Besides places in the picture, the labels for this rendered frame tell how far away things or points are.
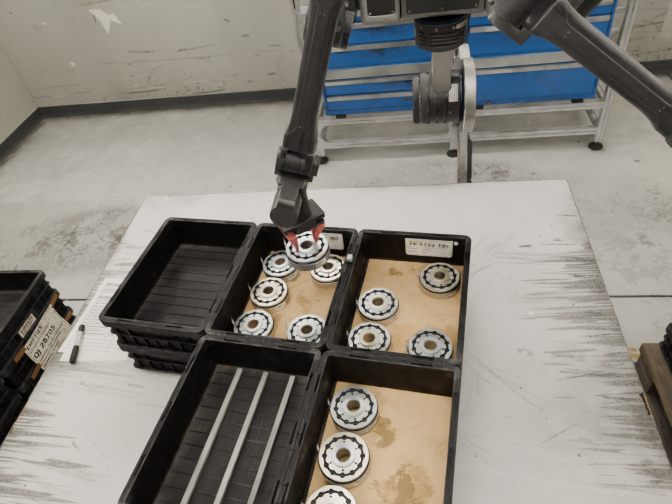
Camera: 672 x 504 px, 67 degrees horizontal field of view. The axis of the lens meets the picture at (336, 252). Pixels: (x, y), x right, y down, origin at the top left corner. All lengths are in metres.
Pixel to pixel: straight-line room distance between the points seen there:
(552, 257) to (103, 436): 1.35
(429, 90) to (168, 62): 3.08
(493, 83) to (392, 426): 2.31
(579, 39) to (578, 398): 0.83
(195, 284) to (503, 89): 2.17
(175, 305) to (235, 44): 2.84
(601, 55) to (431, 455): 0.78
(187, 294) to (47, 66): 3.51
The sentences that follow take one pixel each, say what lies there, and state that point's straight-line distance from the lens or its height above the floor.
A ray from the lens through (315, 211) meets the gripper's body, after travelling 1.14.
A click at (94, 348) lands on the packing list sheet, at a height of 0.70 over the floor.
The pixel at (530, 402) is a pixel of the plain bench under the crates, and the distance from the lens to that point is 1.35.
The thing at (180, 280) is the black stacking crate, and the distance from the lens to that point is 1.56.
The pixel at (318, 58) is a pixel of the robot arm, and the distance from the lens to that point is 0.91.
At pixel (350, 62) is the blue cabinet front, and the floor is 0.64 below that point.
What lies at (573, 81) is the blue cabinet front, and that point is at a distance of 3.21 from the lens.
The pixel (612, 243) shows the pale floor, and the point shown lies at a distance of 2.82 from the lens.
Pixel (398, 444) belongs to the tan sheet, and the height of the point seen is 0.83.
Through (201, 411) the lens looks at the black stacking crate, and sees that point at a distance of 1.27.
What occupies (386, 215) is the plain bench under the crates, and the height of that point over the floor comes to 0.70.
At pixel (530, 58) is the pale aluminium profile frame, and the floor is 0.60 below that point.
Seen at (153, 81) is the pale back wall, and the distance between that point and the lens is 4.44.
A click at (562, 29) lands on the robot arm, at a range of 0.90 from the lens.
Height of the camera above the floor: 1.86
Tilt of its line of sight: 44 degrees down
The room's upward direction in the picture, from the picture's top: 10 degrees counter-clockwise
